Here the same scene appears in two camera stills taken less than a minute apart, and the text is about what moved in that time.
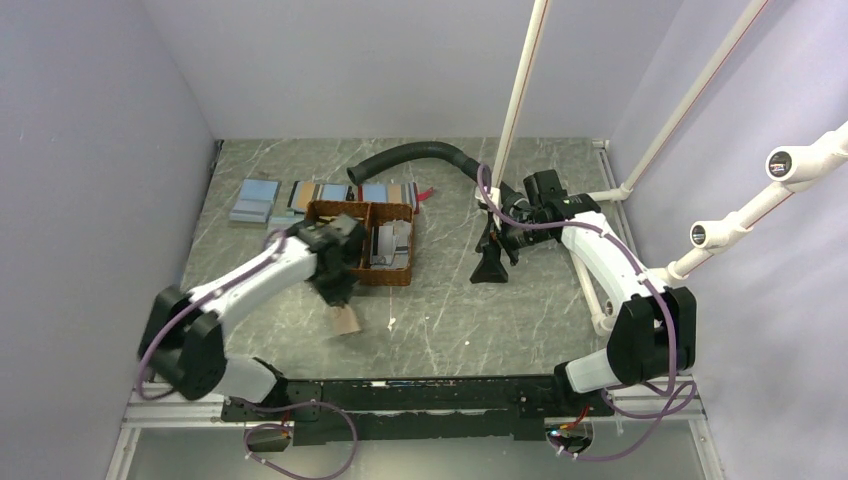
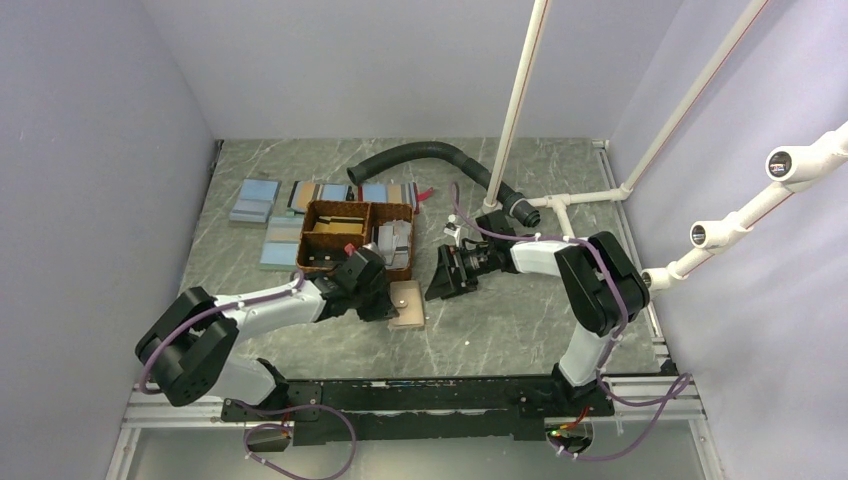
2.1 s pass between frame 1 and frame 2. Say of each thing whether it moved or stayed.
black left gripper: moved
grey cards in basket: stayed
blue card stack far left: stayed
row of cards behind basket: stayed
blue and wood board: moved
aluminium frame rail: stayed
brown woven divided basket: stayed
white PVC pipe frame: stayed
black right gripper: moved
